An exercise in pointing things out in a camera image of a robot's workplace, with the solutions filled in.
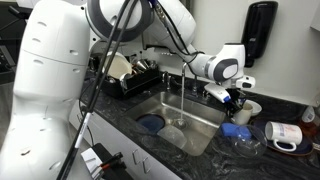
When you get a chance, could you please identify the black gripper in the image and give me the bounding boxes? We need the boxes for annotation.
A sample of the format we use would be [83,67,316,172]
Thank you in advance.
[225,88,247,118]

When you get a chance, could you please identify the stainless steel sink basin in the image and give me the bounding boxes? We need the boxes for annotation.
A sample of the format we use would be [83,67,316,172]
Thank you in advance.
[126,91,227,157]

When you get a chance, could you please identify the chrome sink faucet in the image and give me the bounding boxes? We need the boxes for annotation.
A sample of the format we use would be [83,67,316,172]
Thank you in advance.
[180,61,212,102]

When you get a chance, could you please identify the small white bowl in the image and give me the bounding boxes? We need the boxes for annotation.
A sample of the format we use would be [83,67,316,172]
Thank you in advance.
[248,99,263,117]

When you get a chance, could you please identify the blue sponge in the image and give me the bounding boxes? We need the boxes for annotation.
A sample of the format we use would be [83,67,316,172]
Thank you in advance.
[221,122,253,141]

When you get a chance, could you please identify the clear glass bowl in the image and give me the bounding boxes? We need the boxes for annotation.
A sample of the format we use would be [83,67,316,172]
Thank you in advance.
[229,124,269,160]

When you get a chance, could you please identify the white printed mug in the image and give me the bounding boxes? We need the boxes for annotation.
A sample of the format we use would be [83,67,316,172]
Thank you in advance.
[264,120,304,153]

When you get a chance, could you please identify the clear plastic container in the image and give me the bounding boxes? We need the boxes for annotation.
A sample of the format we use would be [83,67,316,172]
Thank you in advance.
[156,124,189,150]

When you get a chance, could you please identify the amber liquid bottle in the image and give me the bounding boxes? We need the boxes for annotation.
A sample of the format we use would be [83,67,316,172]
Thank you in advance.
[297,105,320,138]

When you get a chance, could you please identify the chrome side sprayer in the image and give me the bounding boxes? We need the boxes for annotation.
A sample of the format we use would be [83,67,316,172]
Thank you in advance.
[161,70,173,92]

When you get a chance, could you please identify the dark blue plate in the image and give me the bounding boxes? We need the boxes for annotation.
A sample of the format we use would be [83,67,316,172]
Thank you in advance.
[250,116,315,158]

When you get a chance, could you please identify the blue round plate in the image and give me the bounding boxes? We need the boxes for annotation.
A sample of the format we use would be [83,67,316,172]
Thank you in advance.
[135,113,166,136]

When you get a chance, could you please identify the metal cups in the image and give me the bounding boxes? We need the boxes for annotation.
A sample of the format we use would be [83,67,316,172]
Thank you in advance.
[131,58,158,75]

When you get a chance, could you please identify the black dish rack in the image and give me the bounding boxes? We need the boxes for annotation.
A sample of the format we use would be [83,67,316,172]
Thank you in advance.
[98,65,162,100]

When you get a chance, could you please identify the white plate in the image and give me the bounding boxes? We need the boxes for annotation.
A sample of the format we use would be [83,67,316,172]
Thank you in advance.
[103,50,134,81]

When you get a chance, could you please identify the white base cabinets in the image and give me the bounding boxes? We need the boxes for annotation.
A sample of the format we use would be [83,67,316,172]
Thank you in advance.
[68,99,183,180]

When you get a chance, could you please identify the black and white device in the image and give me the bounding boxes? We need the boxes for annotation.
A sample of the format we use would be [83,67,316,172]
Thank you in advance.
[80,142,135,180]

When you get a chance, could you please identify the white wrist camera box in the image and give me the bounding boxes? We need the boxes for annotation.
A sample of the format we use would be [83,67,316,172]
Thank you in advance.
[203,82,232,104]

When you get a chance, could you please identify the black wall soap dispenser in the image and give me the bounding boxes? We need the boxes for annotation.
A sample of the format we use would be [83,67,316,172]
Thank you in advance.
[240,0,280,69]

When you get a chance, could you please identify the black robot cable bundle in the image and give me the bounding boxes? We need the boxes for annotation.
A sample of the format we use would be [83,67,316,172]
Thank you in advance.
[55,0,205,180]

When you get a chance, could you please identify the black counter cable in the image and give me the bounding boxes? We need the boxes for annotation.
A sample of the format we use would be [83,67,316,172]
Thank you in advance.
[78,79,96,148]

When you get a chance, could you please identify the black camera on mount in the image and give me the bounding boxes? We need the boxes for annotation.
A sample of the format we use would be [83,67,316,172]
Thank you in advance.
[7,4,33,21]

